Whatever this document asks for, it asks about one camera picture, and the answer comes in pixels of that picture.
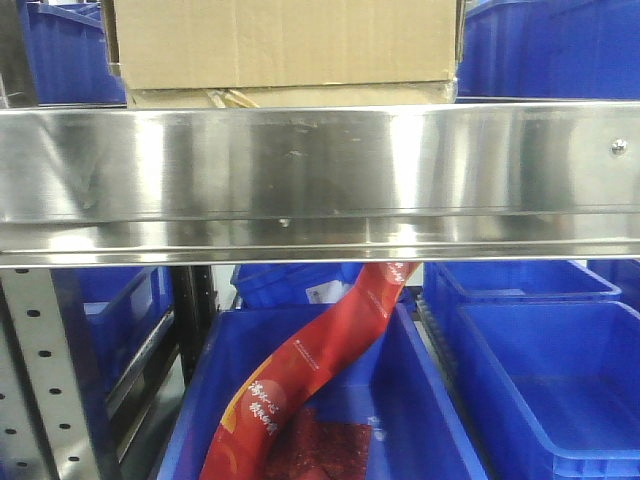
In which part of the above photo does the large brown cardboard box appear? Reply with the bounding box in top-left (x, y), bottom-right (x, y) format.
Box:
top-left (101, 1), bottom-right (465, 109)

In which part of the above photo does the blue bin back centre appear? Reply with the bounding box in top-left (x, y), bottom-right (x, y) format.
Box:
top-left (230, 262), bottom-right (416, 311)

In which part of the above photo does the blue bin back right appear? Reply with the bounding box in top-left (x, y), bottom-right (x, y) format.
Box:
top-left (423, 260), bottom-right (622, 328)

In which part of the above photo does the blue plastic bin centre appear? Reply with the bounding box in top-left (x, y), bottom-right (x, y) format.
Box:
top-left (156, 305), bottom-right (487, 479)

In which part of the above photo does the blue plastic bin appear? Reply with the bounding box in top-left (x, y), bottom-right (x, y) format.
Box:
top-left (156, 305), bottom-right (487, 479)
top-left (448, 301), bottom-right (639, 479)

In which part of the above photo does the blue bin lower left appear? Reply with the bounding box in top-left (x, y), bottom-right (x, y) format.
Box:
top-left (52, 265), bottom-right (174, 396)

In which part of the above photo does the red printed banner strip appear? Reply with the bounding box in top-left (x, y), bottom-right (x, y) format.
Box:
top-left (199, 262), bottom-right (418, 479)

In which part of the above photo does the blue plastic bin right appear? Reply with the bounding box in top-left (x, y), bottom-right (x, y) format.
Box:
top-left (448, 301), bottom-right (639, 479)

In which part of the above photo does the blue bin upper right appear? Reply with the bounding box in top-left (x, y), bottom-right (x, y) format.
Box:
top-left (457, 1), bottom-right (639, 100)

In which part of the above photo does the blue bin upper left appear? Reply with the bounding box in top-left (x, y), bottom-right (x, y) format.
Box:
top-left (16, 1), bottom-right (126, 104)

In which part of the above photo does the stainless steel shelf rail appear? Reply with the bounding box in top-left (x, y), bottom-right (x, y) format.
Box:
top-left (1, 101), bottom-right (639, 268)

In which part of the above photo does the perforated steel shelf post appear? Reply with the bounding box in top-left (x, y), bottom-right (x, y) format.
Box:
top-left (1, 268), bottom-right (121, 479)

